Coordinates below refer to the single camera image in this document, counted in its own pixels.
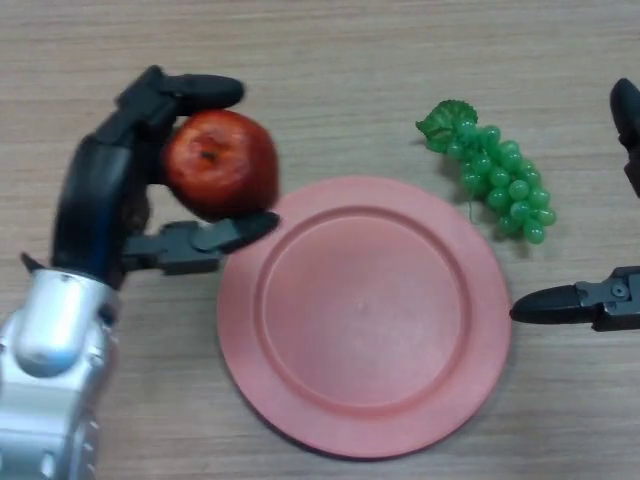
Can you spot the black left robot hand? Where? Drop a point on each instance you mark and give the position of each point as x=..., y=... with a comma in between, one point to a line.
x=95, y=200

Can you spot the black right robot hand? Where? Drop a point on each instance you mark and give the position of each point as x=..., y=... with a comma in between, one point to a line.
x=610, y=302

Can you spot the red apple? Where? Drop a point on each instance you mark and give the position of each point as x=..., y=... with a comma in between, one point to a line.
x=222, y=165

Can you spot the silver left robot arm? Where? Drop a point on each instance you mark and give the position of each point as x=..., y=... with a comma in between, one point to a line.
x=55, y=370

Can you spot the pink round plate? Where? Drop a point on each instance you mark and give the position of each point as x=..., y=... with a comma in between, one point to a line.
x=365, y=320

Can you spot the green grape bunch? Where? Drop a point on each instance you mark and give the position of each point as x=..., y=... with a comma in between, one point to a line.
x=505, y=177

